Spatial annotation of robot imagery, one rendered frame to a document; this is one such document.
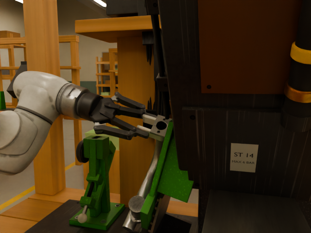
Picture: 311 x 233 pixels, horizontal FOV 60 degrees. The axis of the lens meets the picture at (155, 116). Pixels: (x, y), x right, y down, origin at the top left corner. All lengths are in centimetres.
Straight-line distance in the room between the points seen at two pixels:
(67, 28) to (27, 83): 1162
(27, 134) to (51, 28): 56
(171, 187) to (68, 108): 34
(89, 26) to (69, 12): 1158
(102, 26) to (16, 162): 46
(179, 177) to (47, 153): 71
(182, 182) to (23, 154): 40
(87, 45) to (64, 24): 131
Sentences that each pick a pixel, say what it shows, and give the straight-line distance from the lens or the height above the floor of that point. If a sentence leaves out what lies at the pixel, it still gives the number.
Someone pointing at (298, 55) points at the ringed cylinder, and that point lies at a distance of 37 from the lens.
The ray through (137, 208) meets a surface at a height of 108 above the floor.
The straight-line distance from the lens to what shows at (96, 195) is 90.
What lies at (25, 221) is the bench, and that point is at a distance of 107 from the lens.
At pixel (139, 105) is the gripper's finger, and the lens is 72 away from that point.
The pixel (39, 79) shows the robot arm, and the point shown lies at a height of 136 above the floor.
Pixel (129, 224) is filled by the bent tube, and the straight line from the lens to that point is 70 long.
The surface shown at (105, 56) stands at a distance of 1150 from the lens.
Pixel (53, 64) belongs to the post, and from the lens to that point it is 117.
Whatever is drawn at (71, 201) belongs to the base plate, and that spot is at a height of 90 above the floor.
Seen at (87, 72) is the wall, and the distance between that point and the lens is 1185.
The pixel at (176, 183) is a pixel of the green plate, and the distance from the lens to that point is 59.
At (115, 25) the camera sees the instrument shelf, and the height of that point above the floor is 152.
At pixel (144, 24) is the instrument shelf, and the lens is 83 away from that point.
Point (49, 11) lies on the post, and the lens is 119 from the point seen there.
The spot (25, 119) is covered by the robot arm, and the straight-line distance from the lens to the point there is 74.
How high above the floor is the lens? 136
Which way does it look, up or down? 8 degrees down
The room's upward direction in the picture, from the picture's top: straight up
